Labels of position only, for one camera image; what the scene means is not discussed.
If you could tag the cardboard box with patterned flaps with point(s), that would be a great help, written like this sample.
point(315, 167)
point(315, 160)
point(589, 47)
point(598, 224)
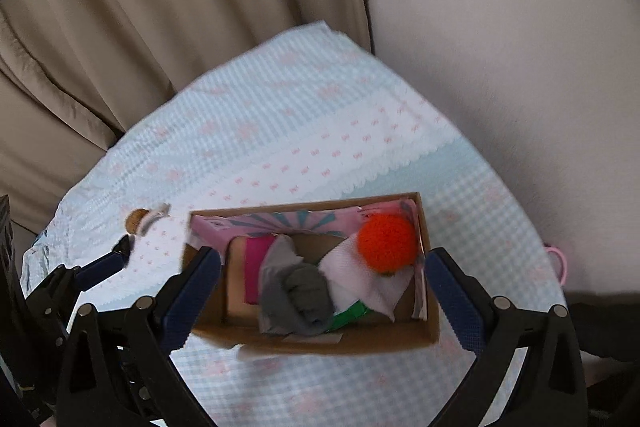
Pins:
point(310, 342)

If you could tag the white cloth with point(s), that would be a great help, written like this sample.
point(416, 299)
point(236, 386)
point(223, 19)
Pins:
point(350, 272)

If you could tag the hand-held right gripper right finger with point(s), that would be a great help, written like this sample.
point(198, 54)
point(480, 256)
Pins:
point(452, 302)

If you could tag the pink loop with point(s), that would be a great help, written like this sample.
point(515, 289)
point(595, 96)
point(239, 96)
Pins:
point(560, 259)

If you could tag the dark grey sock ball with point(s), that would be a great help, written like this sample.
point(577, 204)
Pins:
point(307, 302)

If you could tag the light grey sock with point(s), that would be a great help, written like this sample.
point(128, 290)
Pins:
point(274, 264)

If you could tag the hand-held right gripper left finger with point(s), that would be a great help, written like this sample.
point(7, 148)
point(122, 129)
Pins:
point(192, 297)

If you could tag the beige curtain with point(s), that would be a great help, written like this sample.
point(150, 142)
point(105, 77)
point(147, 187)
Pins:
point(175, 7)

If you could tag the magenta pink pouch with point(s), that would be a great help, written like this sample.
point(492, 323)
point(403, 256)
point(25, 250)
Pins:
point(252, 267)

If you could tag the orange knitted ball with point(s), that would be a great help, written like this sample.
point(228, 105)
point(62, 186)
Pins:
point(387, 242)

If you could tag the light blue printed bed sheet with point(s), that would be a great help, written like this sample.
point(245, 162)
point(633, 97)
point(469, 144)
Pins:
point(310, 132)

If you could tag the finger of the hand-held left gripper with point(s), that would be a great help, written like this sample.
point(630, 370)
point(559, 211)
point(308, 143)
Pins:
point(100, 269)

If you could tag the green packet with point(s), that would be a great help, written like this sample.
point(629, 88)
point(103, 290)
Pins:
point(350, 314)

